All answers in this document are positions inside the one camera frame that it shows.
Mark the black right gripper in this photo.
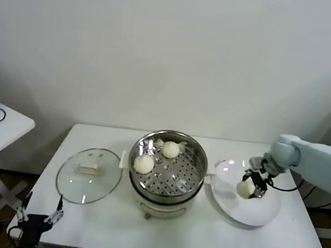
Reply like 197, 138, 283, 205
240, 155, 284, 201

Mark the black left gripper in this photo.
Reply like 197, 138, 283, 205
11, 190, 67, 248

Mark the white steamed baozi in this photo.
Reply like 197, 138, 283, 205
236, 180, 257, 200
161, 140, 181, 160
133, 153, 155, 176

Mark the stainless steel steamer basket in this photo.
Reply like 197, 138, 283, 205
115, 125, 219, 209

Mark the white round plate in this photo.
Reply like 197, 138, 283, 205
206, 156, 285, 230

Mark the round glass pot lid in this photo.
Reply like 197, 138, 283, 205
53, 144, 125, 209

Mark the white side table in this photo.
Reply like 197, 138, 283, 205
0, 97, 38, 222

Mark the cream electric cooking pot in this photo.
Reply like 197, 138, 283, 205
123, 167, 205, 225

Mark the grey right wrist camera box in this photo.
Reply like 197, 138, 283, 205
247, 156, 266, 172

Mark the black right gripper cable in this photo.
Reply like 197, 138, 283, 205
267, 175, 306, 194

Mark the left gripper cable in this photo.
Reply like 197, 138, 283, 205
6, 225, 24, 242

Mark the thin black power cable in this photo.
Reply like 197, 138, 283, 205
304, 191, 331, 211

